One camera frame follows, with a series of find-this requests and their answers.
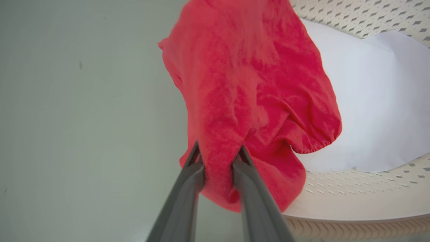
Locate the red basketball jersey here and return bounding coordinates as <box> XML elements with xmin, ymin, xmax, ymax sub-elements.
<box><xmin>158</xmin><ymin>0</ymin><xmax>342</xmax><ymax>213</ymax></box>

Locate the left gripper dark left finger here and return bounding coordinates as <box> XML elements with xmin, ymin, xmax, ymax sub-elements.
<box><xmin>146</xmin><ymin>141</ymin><xmax>205</xmax><ymax>242</ymax></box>

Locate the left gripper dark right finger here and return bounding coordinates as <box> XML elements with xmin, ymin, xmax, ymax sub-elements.
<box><xmin>232</xmin><ymin>145</ymin><xmax>294</xmax><ymax>242</ymax></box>

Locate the cream perforated laundry basket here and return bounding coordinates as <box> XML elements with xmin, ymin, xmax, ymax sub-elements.
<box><xmin>282</xmin><ymin>0</ymin><xmax>430</xmax><ymax>241</ymax></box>

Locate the white cloth garment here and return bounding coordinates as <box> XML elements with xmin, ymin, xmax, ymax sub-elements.
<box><xmin>296</xmin><ymin>18</ymin><xmax>430</xmax><ymax>173</ymax></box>

